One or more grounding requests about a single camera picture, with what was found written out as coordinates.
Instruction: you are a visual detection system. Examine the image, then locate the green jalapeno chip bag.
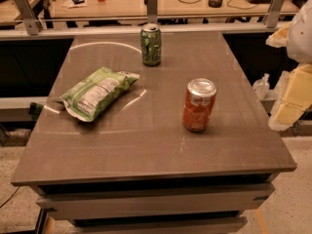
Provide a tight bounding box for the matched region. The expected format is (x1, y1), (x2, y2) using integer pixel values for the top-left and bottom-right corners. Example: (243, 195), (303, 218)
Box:
(60, 67), (139, 122)

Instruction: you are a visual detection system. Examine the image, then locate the grey drawer cabinet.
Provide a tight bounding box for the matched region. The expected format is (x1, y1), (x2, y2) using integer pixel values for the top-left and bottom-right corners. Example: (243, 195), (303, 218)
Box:
(38, 176), (275, 234)

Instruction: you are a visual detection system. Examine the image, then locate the grey metal bracket middle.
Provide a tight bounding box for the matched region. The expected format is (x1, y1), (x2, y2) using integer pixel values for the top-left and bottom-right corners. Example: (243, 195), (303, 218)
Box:
(144, 0), (158, 23)

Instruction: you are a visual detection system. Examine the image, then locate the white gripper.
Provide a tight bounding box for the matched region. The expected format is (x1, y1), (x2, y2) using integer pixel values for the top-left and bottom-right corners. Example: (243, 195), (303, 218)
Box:
(266, 22), (312, 131)

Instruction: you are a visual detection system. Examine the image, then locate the clear plastic bottle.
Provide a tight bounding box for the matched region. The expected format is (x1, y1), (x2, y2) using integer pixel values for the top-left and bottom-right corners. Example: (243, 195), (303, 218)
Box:
(253, 73), (270, 99)

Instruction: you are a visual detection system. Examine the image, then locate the green soda can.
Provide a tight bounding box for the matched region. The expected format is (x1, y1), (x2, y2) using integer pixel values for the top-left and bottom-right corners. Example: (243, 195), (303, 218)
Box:
(140, 23), (162, 66)

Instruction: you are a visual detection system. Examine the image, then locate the grey metal bracket left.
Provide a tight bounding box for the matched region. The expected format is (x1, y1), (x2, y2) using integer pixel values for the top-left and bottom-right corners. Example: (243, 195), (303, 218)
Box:
(14, 0), (42, 35)

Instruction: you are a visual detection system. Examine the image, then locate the red coke can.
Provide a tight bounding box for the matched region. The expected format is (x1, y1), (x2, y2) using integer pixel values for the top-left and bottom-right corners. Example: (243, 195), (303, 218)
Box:
(183, 78), (216, 132)

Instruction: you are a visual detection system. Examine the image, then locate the grey metal bracket right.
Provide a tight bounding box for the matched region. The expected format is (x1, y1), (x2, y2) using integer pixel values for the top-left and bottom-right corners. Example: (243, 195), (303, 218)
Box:
(262, 0), (285, 28)

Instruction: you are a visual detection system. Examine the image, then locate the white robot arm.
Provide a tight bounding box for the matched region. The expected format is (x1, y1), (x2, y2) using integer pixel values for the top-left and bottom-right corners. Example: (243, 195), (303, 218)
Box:
(266, 0), (312, 131)

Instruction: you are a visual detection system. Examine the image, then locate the green bottle on shelf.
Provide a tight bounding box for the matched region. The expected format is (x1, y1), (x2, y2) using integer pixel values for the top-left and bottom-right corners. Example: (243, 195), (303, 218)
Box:
(28, 102), (44, 121)

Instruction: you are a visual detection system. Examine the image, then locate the grey metal bracket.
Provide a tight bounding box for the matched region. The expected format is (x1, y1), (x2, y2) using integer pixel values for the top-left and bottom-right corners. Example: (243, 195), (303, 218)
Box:
(262, 0), (285, 28)
(14, 0), (42, 35)
(144, 0), (158, 23)

